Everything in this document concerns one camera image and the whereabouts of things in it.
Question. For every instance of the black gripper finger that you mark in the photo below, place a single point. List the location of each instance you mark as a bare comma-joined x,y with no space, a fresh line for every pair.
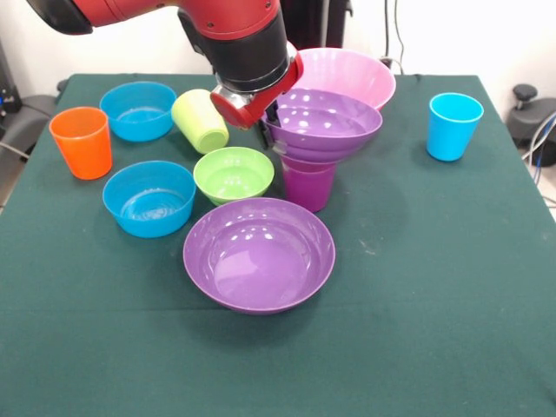
266,135
273,113

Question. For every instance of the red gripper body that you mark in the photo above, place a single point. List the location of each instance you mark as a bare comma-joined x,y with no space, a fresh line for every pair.
256,106

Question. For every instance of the green ribbed bowl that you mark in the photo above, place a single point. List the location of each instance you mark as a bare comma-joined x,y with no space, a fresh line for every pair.
234,174

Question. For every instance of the purple bowl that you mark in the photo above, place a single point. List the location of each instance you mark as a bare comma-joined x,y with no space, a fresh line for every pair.
330,130
258,265

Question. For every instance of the lime green cup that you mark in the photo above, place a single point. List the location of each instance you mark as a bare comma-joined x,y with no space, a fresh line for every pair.
195,119

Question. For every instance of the purple cup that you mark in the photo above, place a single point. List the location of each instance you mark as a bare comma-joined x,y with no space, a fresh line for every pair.
308,191

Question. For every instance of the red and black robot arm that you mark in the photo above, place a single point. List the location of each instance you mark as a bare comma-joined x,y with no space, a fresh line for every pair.
217,39

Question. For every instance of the large pink bowl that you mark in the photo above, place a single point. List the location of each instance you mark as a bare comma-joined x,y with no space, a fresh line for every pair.
352,74

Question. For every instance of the blue bowl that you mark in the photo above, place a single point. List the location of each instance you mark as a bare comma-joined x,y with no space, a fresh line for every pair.
139,126
150,223

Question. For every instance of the orange cup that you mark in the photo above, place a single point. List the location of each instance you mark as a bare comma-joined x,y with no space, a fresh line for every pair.
84,154

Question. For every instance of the blue cup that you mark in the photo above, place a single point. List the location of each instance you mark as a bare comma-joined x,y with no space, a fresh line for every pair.
452,134

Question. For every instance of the dark green tablecloth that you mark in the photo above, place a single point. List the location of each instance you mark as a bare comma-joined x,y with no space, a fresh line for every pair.
278,356

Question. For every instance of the grey chair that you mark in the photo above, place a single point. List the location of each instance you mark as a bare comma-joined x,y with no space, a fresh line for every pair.
30,117

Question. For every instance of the black equipment box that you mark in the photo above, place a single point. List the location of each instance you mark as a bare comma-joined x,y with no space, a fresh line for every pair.
6,87

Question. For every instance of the black knob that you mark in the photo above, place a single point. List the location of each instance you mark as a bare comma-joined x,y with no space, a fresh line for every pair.
524,92

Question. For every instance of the dark grey base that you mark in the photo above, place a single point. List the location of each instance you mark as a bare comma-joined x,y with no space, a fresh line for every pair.
532,123

